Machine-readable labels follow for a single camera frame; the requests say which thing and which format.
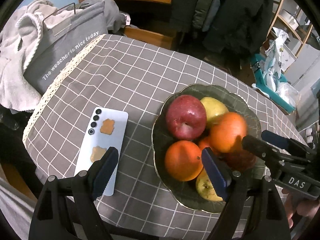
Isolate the pale smartphone with stickers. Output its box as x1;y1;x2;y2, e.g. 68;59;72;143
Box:
74;107;129;197

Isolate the small tangerine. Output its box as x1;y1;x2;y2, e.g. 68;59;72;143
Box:
198;136;221;156

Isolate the wooden shelf rack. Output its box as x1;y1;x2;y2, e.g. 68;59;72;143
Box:
264;0;315;56

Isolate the grey checked tablecloth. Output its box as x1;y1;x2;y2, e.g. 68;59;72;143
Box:
22;34;310;240

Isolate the yellow-green mango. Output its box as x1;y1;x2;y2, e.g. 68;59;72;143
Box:
200;97;230;128
195;169;223;202

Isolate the dark grey hanging jacket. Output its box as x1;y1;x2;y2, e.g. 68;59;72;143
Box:
171;0;226;32

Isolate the crumpled grey garment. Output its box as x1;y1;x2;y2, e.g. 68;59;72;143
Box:
104;0;128;35

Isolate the red apple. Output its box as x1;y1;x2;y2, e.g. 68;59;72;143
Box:
222;149;257;172
165;95;208;141

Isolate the person's right hand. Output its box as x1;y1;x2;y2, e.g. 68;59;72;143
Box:
281;189;317;228

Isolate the dark green scalloped plate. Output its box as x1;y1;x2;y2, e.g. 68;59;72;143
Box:
151;84;266;214

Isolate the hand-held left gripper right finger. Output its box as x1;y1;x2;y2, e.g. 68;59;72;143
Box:
201;147;292;240

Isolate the black hooded coat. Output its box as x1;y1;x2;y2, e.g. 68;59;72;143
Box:
202;0;275;57

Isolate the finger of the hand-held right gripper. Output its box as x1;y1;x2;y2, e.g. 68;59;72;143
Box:
241;134;287;172
261;130;317;157

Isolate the white fleece cloth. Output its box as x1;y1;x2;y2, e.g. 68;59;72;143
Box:
0;0;60;112

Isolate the wooden drawer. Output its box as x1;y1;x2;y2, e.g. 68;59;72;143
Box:
123;26;176;51

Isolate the grey printed fabric bag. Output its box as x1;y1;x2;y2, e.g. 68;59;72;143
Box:
24;1;107;95

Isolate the teal plastic crate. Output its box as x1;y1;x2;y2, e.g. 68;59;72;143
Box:
250;54;297;115

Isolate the white printed carton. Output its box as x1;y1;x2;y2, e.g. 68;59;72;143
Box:
281;46;300;75

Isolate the clear plastic bag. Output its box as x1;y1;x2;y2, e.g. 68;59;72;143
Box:
275;82;301;108

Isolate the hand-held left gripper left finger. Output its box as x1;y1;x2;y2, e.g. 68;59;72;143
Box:
28;146;119;240

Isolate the large orange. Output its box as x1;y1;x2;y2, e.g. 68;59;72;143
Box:
164;140;204;182
209;112;248;154

